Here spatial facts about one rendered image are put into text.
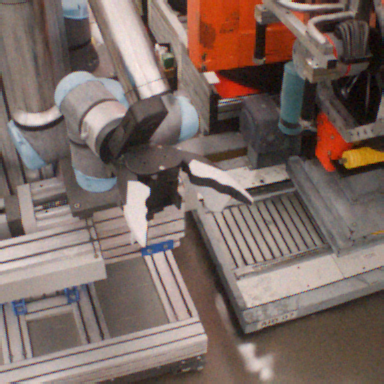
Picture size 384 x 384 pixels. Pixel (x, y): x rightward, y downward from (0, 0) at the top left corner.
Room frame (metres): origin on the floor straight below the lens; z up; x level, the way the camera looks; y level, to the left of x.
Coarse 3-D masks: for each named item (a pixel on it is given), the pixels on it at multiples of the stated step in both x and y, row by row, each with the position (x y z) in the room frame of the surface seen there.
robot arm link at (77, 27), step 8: (64, 0) 1.44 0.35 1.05; (72, 0) 1.44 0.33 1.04; (80, 0) 1.45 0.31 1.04; (64, 8) 1.40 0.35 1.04; (72, 8) 1.41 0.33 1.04; (80, 8) 1.42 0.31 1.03; (64, 16) 1.39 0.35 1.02; (72, 16) 1.40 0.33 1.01; (80, 16) 1.42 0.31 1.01; (88, 16) 1.45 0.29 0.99; (72, 24) 1.40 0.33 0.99; (80, 24) 1.41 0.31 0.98; (88, 24) 1.45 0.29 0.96; (72, 32) 1.40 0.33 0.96; (80, 32) 1.41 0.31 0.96; (88, 32) 1.44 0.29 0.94; (72, 40) 1.40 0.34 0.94; (80, 40) 1.41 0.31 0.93
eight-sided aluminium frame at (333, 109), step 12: (312, 0) 1.70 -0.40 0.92; (324, 0) 1.72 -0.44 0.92; (324, 12) 1.72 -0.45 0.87; (324, 84) 1.63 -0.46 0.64; (324, 96) 1.57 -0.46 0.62; (324, 108) 1.53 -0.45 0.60; (336, 108) 1.53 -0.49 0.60; (336, 120) 1.45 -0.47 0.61; (348, 120) 1.45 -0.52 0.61; (348, 132) 1.37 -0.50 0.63; (360, 132) 1.32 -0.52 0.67; (372, 132) 1.26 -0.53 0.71
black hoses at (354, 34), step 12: (336, 24) 1.33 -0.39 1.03; (348, 24) 1.31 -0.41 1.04; (360, 24) 1.31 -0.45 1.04; (336, 36) 1.38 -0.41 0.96; (348, 36) 1.28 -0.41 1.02; (360, 36) 1.28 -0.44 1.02; (348, 48) 1.26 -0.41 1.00; (360, 48) 1.26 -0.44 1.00; (348, 60) 1.23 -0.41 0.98; (360, 60) 1.25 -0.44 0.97
